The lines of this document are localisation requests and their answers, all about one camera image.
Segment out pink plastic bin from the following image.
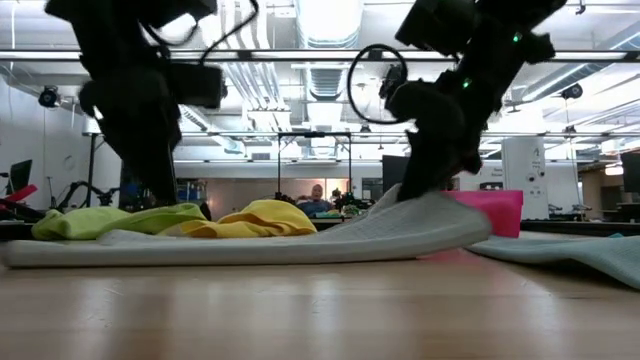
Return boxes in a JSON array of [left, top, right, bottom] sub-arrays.
[[442, 189, 525, 239]]

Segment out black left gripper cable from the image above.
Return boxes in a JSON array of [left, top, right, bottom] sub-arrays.
[[142, 0, 260, 66]]

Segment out black hanging camera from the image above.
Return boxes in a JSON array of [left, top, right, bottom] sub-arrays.
[[378, 64, 405, 100]]

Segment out person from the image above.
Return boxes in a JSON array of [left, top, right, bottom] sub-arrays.
[[298, 183, 334, 217]]

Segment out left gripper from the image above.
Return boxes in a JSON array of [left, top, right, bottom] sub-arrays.
[[78, 59, 182, 207]]

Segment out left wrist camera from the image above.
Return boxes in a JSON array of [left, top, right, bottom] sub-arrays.
[[167, 62, 227, 110]]

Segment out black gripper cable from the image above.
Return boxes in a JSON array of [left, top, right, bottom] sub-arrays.
[[347, 43, 409, 125], [142, 0, 260, 66]]

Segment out silver ceiling air duct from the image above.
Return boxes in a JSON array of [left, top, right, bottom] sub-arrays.
[[293, 0, 365, 101]]

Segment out black aluminium table frame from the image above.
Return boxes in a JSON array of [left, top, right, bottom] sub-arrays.
[[0, 218, 640, 239]]

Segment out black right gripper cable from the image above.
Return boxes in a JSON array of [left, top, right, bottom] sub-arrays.
[[347, 43, 409, 125]]

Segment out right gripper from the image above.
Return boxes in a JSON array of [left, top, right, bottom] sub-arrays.
[[397, 69, 501, 202]]

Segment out lime green microfiber towel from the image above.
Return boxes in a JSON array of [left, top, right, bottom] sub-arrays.
[[32, 202, 209, 241]]

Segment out white column cabinet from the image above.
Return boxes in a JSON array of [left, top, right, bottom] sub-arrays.
[[501, 137, 550, 221]]

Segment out red object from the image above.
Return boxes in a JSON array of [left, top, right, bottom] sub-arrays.
[[0, 183, 39, 206]]

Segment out golden yellow microfiber towel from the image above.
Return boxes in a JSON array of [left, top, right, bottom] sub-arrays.
[[159, 199, 319, 239]]

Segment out light blue microfiber towel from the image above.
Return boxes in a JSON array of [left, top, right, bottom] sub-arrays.
[[467, 232, 640, 291]]

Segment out small black monitor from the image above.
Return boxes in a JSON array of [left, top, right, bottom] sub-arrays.
[[9, 159, 34, 195]]

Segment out grey microfiber towel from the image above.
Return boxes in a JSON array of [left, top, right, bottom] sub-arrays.
[[2, 183, 494, 269]]

